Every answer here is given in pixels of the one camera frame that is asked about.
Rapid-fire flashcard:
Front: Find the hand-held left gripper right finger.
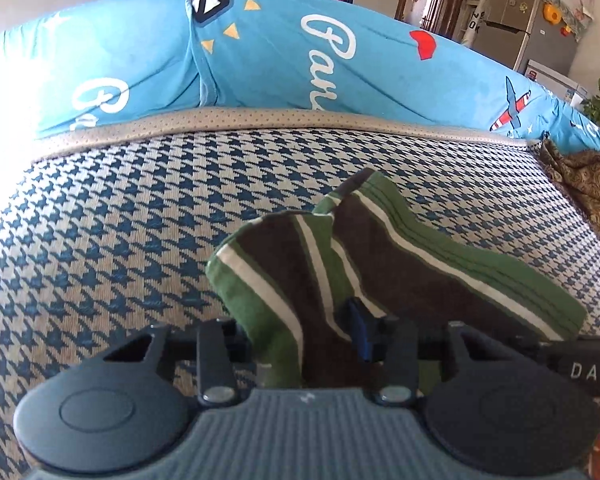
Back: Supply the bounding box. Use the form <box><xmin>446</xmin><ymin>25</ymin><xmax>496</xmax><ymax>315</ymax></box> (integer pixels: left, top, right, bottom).
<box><xmin>336</xmin><ymin>298</ymin><xmax>518</xmax><ymax>406</ymax></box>

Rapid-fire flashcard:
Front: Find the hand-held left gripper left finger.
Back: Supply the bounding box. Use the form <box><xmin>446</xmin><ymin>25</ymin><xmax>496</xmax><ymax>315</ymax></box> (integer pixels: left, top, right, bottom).
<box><xmin>104</xmin><ymin>319</ymin><xmax>251</xmax><ymax>406</ymax></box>

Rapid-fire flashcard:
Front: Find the green brown striped t-shirt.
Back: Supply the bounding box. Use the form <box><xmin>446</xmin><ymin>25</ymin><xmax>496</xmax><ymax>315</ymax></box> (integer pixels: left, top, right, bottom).
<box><xmin>205</xmin><ymin>167</ymin><xmax>588</xmax><ymax>391</ymax></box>

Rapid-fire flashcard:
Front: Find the houndstooth sofa mat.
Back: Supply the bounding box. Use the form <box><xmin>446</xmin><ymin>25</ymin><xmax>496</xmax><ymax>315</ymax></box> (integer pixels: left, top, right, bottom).
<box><xmin>0</xmin><ymin>105</ymin><xmax>600</xmax><ymax>480</ymax></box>

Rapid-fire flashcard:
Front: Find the brown patterned cloth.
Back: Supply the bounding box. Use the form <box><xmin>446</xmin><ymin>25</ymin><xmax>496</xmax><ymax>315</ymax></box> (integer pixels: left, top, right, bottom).
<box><xmin>537</xmin><ymin>137</ymin><xmax>600</xmax><ymax>258</ymax></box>

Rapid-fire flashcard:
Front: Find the blue printed sofa cover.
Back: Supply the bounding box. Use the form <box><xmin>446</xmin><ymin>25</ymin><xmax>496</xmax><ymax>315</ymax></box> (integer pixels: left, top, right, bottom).
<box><xmin>0</xmin><ymin>0</ymin><xmax>600</xmax><ymax>161</ymax></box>

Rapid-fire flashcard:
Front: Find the white chest freezer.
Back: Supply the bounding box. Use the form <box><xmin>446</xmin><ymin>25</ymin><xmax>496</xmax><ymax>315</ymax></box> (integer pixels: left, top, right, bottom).
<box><xmin>524</xmin><ymin>59</ymin><xmax>588</xmax><ymax>106</ymax></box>

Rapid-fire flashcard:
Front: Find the silver refrigerator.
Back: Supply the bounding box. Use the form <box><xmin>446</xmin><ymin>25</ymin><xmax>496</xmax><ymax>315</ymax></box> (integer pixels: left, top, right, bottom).
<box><xmin>472</xmin><ymin>0</ymin><xmax>581</xmax><ymax>76</ymax></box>

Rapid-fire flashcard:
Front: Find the white rocket model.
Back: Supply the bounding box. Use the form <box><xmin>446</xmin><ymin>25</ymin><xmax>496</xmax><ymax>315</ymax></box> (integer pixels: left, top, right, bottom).
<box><xmin>460</xmin><ymin>0</ymin><xmax>483</xmax><ymax>46</ymax></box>

